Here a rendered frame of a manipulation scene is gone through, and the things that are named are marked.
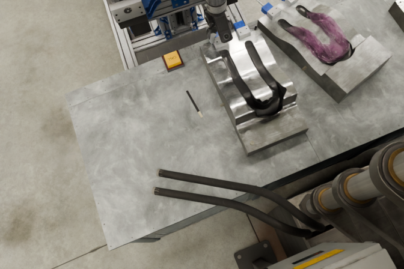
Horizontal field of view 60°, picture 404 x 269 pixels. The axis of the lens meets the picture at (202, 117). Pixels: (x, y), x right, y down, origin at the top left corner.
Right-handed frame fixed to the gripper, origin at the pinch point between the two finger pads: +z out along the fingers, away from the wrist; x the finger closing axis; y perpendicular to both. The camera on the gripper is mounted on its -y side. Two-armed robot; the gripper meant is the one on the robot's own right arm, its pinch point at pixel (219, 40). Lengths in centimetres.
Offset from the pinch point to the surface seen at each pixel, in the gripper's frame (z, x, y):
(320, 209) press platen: -14, -2, -76
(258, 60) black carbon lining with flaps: 2.5, -11.4, -13.9
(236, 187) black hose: 0, 18, -59
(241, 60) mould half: 1.9, -4.8, -11.6
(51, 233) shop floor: 90, 126, -30
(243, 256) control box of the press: 89, 23, -85
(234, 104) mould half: -3.0, 6.6, -30.1
